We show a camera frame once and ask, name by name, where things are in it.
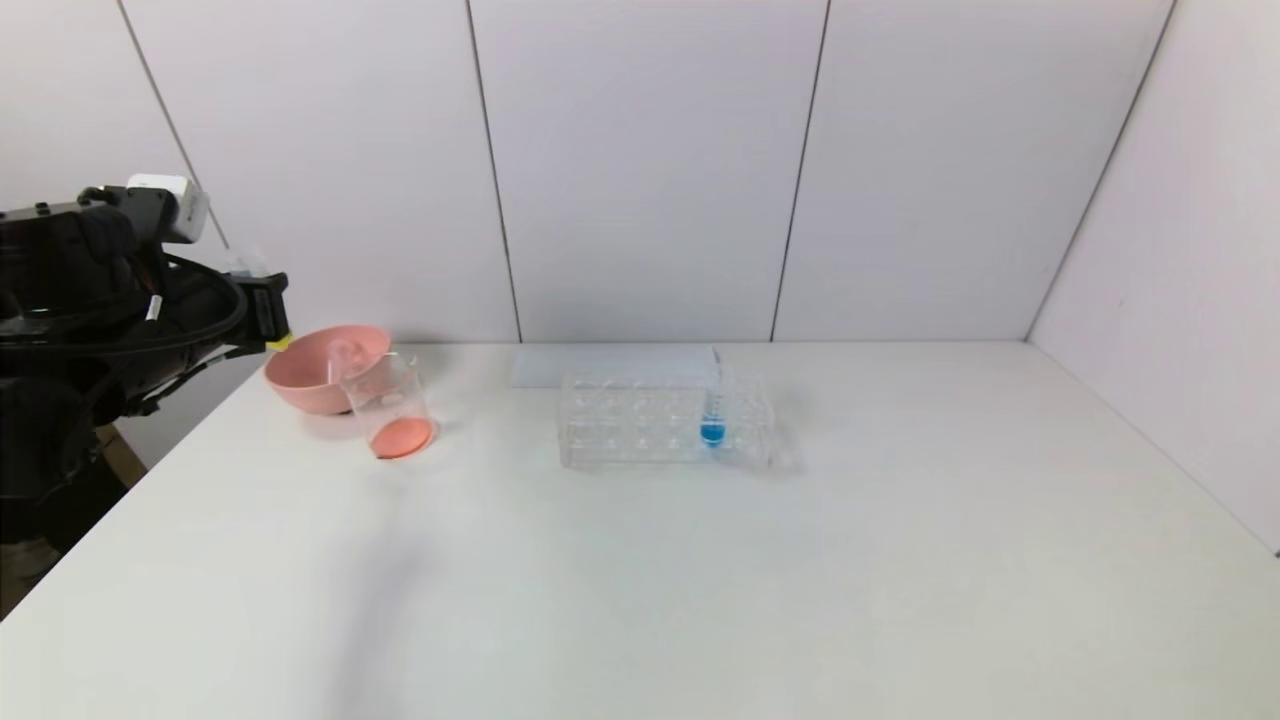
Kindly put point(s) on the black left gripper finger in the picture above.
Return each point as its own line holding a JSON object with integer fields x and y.
{"x": 268, "y": 305}

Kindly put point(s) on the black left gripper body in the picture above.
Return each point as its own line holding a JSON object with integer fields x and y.
{"x": 268, "y": 312}

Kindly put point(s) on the test tube with yellow pigment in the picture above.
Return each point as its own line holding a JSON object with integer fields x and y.
{"x": 280, "y": 343}

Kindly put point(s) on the test tube with red pigment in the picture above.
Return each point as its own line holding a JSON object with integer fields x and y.
{"x": 348, "y": 355}

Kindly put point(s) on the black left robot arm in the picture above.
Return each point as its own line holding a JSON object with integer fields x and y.
{"x": 50, "y": 400}

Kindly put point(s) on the clear glass beaker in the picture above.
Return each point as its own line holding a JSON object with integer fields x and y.
{"x": 403, "y": 437}

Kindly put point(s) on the clear acrylic test tube rack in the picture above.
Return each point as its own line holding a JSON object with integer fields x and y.
{"x": 640, "y": 430}

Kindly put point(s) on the test tube with blue pigment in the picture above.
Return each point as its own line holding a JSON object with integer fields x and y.
{"x": 712, "y": 430}

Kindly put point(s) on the pink plastic bowl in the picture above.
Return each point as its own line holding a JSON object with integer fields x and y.
{"x": 300, "y": 380}

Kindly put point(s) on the white paper sheet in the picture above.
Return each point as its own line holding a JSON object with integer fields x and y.
{"x": 545, "y": 368}

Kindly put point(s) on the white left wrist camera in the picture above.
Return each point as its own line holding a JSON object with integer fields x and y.
{"x": 175, "y": 205}

